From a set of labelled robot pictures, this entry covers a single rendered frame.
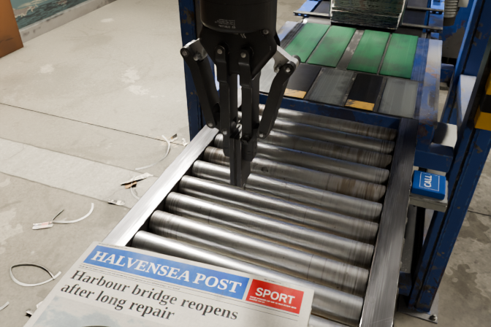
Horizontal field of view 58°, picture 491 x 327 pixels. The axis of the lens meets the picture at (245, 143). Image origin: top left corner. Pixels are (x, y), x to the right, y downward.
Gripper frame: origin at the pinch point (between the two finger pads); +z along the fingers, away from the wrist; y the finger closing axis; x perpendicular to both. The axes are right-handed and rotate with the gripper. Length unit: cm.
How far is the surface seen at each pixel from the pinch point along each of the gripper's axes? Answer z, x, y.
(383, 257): 33.2, 22.9, 19.5
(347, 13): 28, 151, -13
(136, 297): 10.1, -15.6, -5.9
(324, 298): 33.5, 10.0, 11.1
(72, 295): 10.2, -18.0, -12.7
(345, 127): 34, 68, 3
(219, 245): 34.5, 15.2, -11.0
